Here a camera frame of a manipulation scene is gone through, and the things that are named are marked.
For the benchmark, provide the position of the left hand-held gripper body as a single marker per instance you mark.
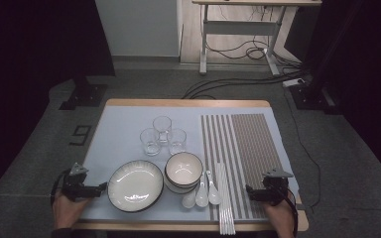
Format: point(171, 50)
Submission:
point(76, 186)

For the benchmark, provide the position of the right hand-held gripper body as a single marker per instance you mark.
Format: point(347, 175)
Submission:
point(275, 188)

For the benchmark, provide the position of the bundle of white chopsticks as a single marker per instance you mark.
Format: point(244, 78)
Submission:
point(226, 211)

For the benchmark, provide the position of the white black-rimmed plate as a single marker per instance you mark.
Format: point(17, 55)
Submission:
point(135, 185)

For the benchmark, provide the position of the person's left hand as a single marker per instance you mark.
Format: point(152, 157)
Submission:
point(66, 211)

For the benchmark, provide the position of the person's right hand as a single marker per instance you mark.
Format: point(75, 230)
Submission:
point(282, 218)

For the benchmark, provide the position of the brown striped placemat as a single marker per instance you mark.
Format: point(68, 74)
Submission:
point(258, 139)

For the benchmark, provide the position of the pale blue table mat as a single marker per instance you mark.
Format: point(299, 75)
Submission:
point(122, 142)

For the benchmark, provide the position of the clear drinking glass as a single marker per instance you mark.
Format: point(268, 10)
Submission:
point(150, 143)
point(177, 142)
point(162, 127)

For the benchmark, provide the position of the black stand base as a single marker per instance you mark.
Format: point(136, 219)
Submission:
point(86, 94)
point(311, 97)

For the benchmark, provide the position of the white power strip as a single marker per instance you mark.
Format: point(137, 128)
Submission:
point(292, 82)

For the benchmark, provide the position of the wooden table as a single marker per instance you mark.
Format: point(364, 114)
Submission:
point(185, 102)

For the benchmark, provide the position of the dark curtain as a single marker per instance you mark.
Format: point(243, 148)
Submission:
point(370, 66)
point(29, 49)

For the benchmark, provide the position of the white-framed desk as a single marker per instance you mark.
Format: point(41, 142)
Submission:
point(238, 28)

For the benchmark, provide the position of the light grey panel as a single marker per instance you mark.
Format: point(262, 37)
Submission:
point(139, 26)

